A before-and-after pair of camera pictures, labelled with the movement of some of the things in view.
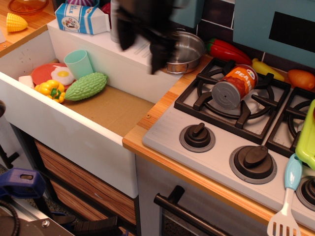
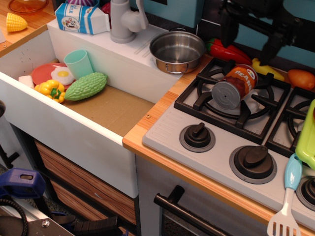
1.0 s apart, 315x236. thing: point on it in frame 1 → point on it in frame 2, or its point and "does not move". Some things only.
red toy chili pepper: (223, 49) does not move
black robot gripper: (151, 18) → (271, 15)
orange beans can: (238, 83) does not move
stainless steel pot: (189, 49) does not move
